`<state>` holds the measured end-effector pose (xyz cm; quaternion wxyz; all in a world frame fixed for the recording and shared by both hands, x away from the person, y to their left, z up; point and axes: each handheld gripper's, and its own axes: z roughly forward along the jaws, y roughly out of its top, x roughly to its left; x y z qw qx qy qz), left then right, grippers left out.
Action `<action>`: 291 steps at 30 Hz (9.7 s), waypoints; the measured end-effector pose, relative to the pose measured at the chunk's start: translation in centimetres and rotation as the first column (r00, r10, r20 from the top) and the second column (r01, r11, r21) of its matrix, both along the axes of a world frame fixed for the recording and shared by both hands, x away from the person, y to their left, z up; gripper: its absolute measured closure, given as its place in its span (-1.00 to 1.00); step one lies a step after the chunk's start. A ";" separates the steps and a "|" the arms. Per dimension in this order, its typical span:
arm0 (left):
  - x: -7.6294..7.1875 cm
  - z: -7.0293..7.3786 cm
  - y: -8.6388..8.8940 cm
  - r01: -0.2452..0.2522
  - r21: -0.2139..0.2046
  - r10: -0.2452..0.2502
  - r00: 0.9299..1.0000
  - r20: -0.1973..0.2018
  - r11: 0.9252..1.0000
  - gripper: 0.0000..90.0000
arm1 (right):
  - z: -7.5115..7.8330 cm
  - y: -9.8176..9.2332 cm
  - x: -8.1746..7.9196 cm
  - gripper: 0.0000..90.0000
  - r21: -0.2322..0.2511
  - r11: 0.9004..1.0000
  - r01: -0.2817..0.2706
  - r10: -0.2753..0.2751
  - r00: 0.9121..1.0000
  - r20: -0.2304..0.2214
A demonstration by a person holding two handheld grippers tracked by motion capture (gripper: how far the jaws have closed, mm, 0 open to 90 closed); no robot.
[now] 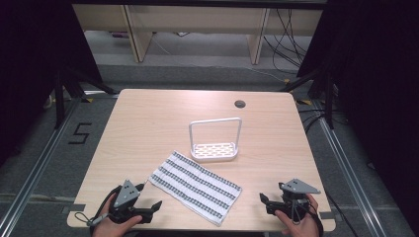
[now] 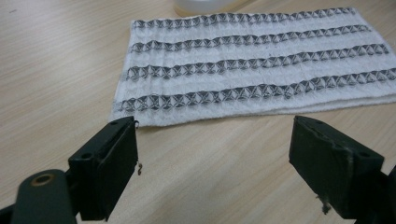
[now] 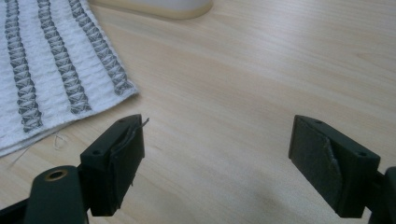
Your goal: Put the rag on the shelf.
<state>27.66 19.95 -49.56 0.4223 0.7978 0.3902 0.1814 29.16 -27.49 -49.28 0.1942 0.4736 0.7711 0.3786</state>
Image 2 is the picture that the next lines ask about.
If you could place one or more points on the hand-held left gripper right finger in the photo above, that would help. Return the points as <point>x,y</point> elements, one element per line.
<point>330,168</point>

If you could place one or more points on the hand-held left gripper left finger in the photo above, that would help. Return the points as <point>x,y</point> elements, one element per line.
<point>102,174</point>

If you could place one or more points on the white grey striped cloth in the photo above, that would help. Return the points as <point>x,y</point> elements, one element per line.
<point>249,67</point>

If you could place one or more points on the white round container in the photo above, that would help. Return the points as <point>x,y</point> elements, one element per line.
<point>205,5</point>

